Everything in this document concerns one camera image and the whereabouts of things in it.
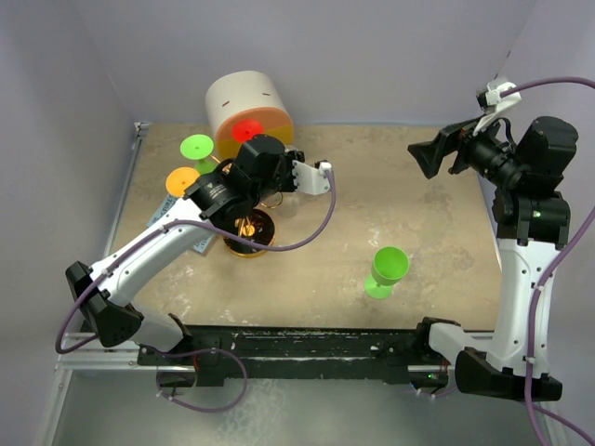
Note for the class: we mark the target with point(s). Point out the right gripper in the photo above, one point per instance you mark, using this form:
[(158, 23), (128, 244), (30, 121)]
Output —
[(431, 152)]

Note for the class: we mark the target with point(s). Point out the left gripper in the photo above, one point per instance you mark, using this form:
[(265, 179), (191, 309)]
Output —
[(288, 164)]

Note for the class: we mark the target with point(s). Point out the clear plastic wine glass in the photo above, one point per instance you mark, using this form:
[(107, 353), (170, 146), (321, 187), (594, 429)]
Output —
[(290, 205)]

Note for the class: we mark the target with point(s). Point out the red wine glass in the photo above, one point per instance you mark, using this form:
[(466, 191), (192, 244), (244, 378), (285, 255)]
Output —
[(246, 129)]

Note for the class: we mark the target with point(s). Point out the gold wine glass rack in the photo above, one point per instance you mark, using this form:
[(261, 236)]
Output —
[(253, 232)]

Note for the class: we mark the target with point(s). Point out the green wine glass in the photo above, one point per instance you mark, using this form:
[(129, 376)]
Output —
[(390, 265), (199, 149)]

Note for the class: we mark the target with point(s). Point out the orange wine glass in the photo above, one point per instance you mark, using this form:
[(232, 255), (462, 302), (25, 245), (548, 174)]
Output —
[(180, 179)]

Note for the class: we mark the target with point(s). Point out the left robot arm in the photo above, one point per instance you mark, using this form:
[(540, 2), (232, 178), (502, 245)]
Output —
[(104, 291)]

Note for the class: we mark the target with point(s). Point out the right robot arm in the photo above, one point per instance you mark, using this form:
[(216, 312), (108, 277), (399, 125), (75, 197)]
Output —
[(532, 228)]

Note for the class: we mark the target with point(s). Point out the round mini drawer chest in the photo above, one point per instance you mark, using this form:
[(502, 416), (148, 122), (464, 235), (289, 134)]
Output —
[(241, 95)]

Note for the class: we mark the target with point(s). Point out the children's paperback book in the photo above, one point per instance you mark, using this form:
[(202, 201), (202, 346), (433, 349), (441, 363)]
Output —
[(201, 247)]

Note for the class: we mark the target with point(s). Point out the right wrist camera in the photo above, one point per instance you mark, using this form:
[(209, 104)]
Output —
[(494, 100)]

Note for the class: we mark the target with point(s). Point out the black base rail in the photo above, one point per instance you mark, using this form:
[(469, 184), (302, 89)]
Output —
[(217, 353)]

